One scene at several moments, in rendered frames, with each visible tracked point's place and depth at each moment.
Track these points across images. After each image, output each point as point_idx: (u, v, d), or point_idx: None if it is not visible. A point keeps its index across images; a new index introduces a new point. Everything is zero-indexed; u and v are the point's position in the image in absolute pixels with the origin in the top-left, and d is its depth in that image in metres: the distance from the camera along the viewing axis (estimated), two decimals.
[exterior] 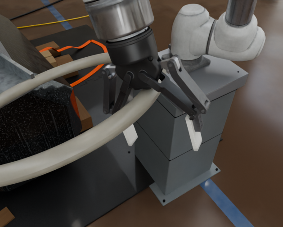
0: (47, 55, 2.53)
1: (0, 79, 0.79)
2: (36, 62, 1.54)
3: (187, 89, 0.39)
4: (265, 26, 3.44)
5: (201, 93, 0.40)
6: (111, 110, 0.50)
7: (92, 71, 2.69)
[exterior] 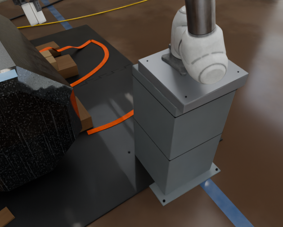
0: (47, 55, 2.53)
1: None
2: (36, 62, 1.54)
3: None
4: (265, 26, 3.44)
5: None
6: (18, 2, 0.87)
7: (92, 71, 2.69)
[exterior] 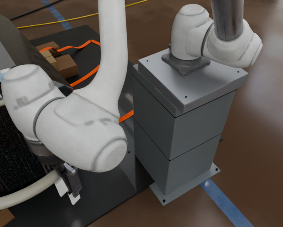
0: (47, 55, 2.53)
1: None
2: (36, 62, 1.54)
3: (71, 184, 0.69)
4: (265, 26, 3.44)
5: (79, 185, 0.71)
6: None
7: (92, 71, 2.69)
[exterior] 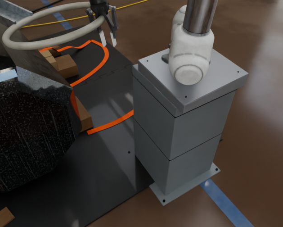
0: (47, 55, 2.53)
1: (8, 16, 1.34)
2: (36, 62, 1.54)
3: (114, 20, 1.12)
4: (265, 26, 3.44)
5: (117, 23, 1.14)
6: (96, 29, 1.17)
7: (92, 71, 2.69)
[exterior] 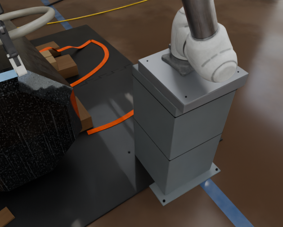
0: (47, 55, 2.53)
1: None
2: (36, 62, 1.54)
3: (4, 43, 0.81)
4: (265, 26, 3.44)
5: (13, 48, 0.82)
6: (6, 50, 0.90)
7: (92, 71, 2.69)
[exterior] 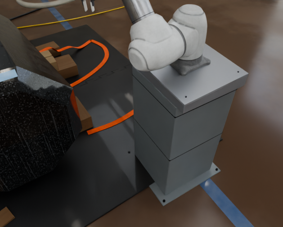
0: (47, 55, 2.53)
1: None
2: (36, 62, 1.54)
3: None
4: (265, 26, 3.44)
5: None
6: None
7: (92, 71, 2.69)
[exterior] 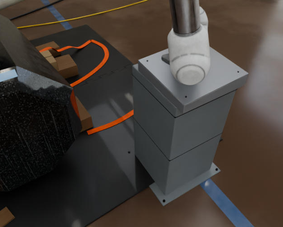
0: (47, 55, 2.53)
1: None
2: (36, 62, 1.54)
3: None
4: (265, 26, 3.44)
5: None
6: None
7: (92, 71, 2.69)
